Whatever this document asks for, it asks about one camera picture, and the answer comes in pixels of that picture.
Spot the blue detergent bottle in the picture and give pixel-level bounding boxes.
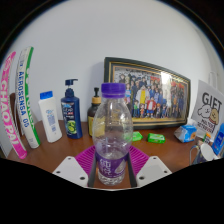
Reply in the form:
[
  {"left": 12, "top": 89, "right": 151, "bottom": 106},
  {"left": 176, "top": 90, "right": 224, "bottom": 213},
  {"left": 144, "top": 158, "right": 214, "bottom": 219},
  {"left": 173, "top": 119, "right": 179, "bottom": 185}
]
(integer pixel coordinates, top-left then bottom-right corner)
[{"left": 211, "top": 122, "right": 224, "bottom": 157}]

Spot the white paper gift bag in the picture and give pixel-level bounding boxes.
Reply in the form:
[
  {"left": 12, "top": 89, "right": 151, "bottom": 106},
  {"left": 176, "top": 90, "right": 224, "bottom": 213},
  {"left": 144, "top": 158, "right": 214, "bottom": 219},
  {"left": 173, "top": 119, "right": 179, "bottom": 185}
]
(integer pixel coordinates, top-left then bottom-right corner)
[{"left": 190, "top": 70, "right": 224, "bottom": 134}]

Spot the clear purple-capped water bottle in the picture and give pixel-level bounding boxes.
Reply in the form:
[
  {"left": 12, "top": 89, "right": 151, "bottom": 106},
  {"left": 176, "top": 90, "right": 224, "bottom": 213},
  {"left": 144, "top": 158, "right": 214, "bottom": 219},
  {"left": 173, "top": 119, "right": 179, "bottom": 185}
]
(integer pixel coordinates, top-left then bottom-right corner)
[{"left": 91, "top": 82, "right": 134, "bottom": 187}]

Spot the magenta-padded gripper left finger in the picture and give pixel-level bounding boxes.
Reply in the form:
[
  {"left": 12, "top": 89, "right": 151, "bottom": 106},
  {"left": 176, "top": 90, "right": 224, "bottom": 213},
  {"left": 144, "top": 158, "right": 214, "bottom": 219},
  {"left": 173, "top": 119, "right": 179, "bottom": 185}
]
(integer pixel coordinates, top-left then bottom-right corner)
[{"left": 52, "top": 145, "right": 98, "bottom": 188}]

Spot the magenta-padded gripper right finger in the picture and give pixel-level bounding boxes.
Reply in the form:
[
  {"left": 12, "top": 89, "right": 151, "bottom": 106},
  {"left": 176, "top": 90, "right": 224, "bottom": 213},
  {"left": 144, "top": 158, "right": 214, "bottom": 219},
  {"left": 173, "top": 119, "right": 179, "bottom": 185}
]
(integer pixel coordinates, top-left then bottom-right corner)
[{"left": 127, "top": 145, "right": 173, "bottom": 188}]

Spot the framed group picture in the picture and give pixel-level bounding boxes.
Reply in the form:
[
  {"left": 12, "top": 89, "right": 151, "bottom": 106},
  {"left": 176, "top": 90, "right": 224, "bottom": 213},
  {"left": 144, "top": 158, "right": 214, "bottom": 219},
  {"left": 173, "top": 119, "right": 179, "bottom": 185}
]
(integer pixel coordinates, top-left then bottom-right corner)
[{"left": 103, "top": 56, "right": 192, "bottom": 130}]

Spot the small green packet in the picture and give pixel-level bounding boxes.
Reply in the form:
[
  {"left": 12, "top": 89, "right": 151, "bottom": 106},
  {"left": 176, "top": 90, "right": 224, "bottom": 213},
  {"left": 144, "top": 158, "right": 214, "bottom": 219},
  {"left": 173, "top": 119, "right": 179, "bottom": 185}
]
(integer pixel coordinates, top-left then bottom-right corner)
[
  {"left": 131, "top": 130, "right": 144, "bottom": 142},
  {"left": 147, "top": 132, "right": 166, "bottom": 145}
]

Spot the white blue-capped lotion bottle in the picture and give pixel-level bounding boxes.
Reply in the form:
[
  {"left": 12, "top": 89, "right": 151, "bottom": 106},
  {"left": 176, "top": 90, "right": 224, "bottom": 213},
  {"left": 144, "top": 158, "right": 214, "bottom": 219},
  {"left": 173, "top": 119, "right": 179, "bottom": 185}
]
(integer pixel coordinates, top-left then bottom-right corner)
[{"left": 37, "top": 90, "right": 63, "bottom": 144}]

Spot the dark blue pump bottle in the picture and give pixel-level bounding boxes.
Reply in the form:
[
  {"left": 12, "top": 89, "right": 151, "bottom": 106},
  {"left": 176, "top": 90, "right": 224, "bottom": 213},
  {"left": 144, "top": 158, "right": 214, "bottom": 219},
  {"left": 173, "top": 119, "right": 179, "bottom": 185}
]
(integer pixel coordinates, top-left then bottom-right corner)
[{"left": 60, "top": 78, "right": 84, "bottom": 140}]

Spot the white green shuttlecock tube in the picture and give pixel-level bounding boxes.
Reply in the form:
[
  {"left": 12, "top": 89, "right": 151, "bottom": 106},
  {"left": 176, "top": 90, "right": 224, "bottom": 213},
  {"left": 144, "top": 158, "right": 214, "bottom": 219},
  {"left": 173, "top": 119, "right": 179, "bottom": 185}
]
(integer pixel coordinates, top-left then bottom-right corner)
[{"left": 14, "top": 45, "right": 42, "bottom": 149}]

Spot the pink shuttlecock tube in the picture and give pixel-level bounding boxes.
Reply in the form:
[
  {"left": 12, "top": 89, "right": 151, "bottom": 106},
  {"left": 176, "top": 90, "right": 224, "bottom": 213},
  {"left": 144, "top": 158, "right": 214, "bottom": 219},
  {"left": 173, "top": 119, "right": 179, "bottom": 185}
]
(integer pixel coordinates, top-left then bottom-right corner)
[{"left": 0, "top": 50, "right": 28, "bottom": 160}]

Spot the amber pump bottle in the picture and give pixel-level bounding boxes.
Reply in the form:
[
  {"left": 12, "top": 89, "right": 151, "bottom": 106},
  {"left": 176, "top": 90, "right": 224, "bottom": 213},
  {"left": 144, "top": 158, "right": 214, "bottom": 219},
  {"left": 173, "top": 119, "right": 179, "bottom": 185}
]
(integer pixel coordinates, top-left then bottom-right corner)
[{"left": 87, "top": 87, "right": 102, "bottom": 138}]

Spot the blue tissue pack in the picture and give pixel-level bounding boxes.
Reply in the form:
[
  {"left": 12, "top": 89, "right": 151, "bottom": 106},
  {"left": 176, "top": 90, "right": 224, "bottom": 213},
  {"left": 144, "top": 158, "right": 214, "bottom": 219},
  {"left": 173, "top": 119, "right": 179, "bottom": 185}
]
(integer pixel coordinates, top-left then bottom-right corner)
[{"left": 173, "top": 123, "right": 198, "bottom": 144}]

